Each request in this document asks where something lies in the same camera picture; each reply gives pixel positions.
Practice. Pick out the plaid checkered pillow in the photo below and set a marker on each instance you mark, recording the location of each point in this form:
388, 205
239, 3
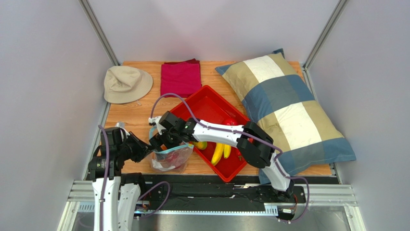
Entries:
277, 99

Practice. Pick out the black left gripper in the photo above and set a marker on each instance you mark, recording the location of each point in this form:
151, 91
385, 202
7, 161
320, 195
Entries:
143, 147

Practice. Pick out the purple fake eggplant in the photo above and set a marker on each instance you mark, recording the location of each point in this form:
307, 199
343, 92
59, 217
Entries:
239, 155

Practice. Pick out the small red fake fruit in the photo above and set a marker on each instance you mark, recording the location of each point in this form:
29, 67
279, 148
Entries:
172, 159

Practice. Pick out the red plastic tray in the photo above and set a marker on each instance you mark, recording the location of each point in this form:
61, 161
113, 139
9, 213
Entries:
211, 109

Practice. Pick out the magenta folded cloth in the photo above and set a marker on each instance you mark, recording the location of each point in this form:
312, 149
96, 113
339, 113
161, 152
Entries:
181, 78

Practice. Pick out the yellow fake banana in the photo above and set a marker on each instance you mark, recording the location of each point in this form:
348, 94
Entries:
220, 151

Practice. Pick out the beige bucket hat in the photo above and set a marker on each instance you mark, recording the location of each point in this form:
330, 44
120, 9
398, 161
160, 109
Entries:
125, 84

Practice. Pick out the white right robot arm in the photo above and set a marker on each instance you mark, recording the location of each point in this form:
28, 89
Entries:
254, 144

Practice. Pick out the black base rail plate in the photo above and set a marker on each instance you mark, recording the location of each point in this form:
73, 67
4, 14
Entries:
209, 193

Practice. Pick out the yellow green fake mango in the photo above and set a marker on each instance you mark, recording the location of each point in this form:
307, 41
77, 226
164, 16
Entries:
200, 145

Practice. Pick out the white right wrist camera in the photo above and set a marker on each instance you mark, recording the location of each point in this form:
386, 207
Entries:
154, 121

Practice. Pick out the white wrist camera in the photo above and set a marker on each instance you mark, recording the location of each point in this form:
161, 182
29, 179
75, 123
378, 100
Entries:
154, 121
121, 125

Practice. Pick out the clear zip top bag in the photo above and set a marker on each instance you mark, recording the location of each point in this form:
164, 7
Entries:
158, 162

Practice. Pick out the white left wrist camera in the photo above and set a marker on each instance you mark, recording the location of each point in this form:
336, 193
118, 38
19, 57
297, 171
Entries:
121, 125

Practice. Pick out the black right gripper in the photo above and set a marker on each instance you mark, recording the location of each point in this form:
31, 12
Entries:
161, 138

